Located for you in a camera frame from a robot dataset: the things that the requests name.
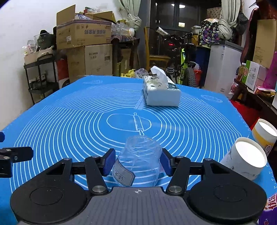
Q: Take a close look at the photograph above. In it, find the open top cardboard box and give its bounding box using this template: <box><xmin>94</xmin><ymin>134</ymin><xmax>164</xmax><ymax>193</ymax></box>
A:
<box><xmin>56</xmin><ymin>5</ymin><xmax>115</xmax><ymax>50</ymax></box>

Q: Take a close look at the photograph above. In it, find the green black bicycle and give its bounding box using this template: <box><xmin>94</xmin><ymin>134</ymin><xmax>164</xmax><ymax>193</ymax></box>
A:
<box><xmin>144</xmin><ymin>27</ymin><xmax>198</xmax><ymax>88</ymax></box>

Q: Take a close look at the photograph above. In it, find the green white carton box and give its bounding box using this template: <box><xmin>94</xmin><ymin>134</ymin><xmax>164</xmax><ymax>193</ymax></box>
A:
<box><xmin>241</xmin><ymin>60</ymin><xmax>260</xmax><ymax>90</ymax></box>

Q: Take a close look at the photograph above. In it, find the purple snack canister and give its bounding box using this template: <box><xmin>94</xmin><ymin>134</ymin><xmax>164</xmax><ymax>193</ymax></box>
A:
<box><xmin>258</xmin><ymin>193</ymin><xmax>277</xmax><ymax>225</ymax></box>

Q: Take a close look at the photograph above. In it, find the white paper cup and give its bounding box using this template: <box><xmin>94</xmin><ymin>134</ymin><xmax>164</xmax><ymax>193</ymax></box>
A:
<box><xmin>220</xmin><ymin>137</ymin><xmax>267</xmax><ymax>181</ymax></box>

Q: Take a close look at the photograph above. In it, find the red plastic bucket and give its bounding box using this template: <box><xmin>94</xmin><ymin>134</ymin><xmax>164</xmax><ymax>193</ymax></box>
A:
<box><xmin>193</xmin><ymin>69</ymin><xmax>202</xmax><ymax>87</ymax></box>

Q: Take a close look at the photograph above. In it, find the dark wooden side table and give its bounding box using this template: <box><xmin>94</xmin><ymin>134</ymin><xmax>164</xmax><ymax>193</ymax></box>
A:
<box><xmin>230</xmin><ymin>78</ymin><xmax>276</xmax><ymax>129</ymax></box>

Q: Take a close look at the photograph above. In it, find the clear plastic cup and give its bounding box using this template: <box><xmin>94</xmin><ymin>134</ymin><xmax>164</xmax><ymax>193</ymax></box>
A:
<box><xmin>112</xmin><ymin>136</ymin><xmax>162</xmax><ymax>187</ymax></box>

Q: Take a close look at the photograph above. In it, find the white chest freezer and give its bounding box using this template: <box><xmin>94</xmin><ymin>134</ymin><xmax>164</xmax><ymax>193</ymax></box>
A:
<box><xmin>204</xmin><ymin>41</ymin><xmax>243</xmax><ymax>99</ymax></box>

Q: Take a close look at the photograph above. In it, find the yellow banded paper cup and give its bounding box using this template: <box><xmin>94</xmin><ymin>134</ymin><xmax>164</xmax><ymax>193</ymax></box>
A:
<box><xmin>251</xmin><ymin>119</ymin><xmax>277</xmax><ymax>156</ymax></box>

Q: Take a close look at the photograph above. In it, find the large lower cardboard box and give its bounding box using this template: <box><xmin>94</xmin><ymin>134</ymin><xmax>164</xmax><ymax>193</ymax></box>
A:
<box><xmin>66</xmin><ymin>44</ymin><xmax>113</xmax><ymax>83</ymax></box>

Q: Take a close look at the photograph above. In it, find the black metal shelf rack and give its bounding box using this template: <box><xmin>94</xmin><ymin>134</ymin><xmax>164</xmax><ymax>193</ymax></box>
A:
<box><xmin>24</xmin><ymin>53</ymin><xmax>59</xmax><ymax>105</ymax></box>

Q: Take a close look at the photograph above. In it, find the blue silicone baking mat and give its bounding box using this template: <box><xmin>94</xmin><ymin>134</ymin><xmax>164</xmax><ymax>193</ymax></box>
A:
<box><xmin>0</xmin><ymin>75</ymin><xmax>274</xmax><ymax>225</ymax></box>

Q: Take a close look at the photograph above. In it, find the wooden chair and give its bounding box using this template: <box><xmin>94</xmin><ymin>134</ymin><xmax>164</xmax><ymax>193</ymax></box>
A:
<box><xmin>144</xmin><ymin>27</ymin><xmax>170</xmax><ymax>71</ymax></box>

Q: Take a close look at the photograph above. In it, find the tall cardboard box right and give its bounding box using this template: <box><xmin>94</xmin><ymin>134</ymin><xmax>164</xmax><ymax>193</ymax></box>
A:
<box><xmin>253</xmin><ymin>19</ymin><xmax>276</xmax><ymax>69</ymax></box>

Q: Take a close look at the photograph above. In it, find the white tissue box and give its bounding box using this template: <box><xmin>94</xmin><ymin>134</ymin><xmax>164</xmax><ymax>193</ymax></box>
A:
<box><xmin>143</xmin><ymin>66</ymin><xmax>181</xmax><ymax>107</ymax></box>

